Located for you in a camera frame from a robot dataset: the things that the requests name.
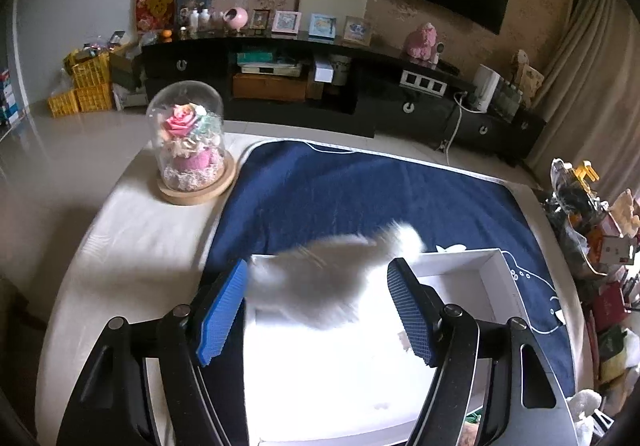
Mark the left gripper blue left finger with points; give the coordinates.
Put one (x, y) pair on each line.
(216, 313)

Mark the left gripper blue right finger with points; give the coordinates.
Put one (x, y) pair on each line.
(416, 310)

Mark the white cardboard box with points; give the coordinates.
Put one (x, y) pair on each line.
(360, 383)

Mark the navy blue whale blanket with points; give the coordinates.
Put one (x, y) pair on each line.
(290, 192)

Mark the glass dome with rose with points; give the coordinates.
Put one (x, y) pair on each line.
(187, 135)

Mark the yellow toy excavator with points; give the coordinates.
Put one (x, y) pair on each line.
(586, 173)

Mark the white air purifier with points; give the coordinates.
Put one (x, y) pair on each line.
(486, 81)

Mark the black tv cabinet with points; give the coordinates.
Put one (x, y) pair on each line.
(325, 84)

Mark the beige curtain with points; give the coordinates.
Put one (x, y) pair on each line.
(590, 98)

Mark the pink plush toy on cabinet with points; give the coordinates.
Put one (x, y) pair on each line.
(421, 43)

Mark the yellow plastic crates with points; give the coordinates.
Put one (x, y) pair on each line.
(84, 84)

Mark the white blank board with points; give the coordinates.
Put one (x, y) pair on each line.
(341, 9)

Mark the pink round vase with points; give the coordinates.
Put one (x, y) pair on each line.
(235, 19)

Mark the red gold festive box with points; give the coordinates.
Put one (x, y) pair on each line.
(154, 15)

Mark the beige picture frame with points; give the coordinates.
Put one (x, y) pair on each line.
(357, 31)

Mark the blue picture frame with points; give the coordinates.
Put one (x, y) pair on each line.
(322, 26)

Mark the white picture frame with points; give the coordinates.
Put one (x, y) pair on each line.
(286, 22)

